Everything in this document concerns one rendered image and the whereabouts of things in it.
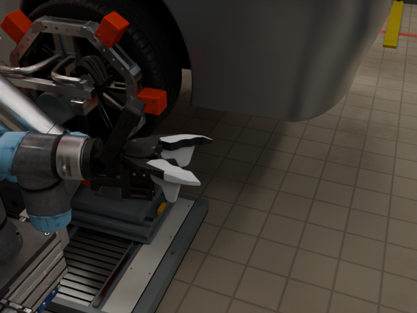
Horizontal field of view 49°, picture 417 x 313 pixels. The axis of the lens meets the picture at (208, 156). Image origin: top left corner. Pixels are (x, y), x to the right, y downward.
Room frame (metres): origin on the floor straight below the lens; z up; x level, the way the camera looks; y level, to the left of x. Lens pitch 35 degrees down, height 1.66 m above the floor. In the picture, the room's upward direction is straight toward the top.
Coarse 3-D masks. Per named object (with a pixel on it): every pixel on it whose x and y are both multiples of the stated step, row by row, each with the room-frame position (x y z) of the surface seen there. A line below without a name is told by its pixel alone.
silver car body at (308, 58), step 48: (0, 0) 1.99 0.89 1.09; (192, 0) 1.68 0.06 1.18; (240, 0) 1.62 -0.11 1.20; (288, 0) 1.56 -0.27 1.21; (336, 0) 1.53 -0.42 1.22; (384, 0) 1.66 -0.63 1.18; (0, 48) 1.98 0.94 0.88; (192, 48) 1.68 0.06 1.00; (240, 48) 1.62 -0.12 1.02; (288, 48) 1.56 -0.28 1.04; (336, 48) 1.54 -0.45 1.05; (240, 96) 1.61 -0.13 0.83; (288, 96) 1.55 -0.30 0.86; (336, 96) 1.62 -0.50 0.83
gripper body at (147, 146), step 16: (96, 144) 0.64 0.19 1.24; (128, 144) 0.63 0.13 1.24; (144, 144) 0.63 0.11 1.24; (96, 160) 0.62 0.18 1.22; (96, 176) 0.61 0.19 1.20; (112, 176) 0.61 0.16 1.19; (128, 176) 0.59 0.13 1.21; (144, 176) 0.59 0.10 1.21; (128, 192) 0.58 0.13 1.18; (144, 192) 0.59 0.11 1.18
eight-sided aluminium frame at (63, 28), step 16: (48, 16) 1.68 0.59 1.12; (32, 32) 1.65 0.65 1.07; (48, 32) 1.62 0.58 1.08; (64, 32) 1.60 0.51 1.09; (80, 32) 1.57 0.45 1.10; (16, 48) 1.68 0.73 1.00; (32, 48) 1.71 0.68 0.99; (112, 48) 1.56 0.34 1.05; (16, 64) 1.68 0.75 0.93; (112, 64) 1.54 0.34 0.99; (128, 64) 1.59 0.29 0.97; (128, 80) 1.52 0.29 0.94; (32, 96) 1.72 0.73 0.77; (128, 96) 1.52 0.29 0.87; (64, 128) 1.68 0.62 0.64
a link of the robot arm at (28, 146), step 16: (0, 144) 0.63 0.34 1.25; (16, 144) 0.63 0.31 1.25; (32, 144) 0.63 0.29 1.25; (48, 144) 0.62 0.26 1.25; (0, 160) 0.61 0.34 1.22; (16, 160) 0.61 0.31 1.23; (32, 160) 0.61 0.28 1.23; (48, 160) 0.61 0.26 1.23; (16, 176) 0.62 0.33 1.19; (32, 176) 0.61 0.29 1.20; (48, 176) 0.61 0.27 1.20
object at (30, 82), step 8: (16, 80) 1.45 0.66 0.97; (24, 80) 1.44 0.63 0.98; (32, 80) 1.44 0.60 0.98; (40, 80) 1.44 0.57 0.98; (48, 80) 1.44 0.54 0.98; (32, 88) 1.43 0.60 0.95; (40, 88) 1.42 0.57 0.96; (48, 88) 1.41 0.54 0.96; (56, 88) 1.40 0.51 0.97; (64, 88) 1.39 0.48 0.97; (72, 88) 1.38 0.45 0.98; (88, 88) 1.37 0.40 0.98; (80, 96) 1.37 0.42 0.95; (88, 96) 1.36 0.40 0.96
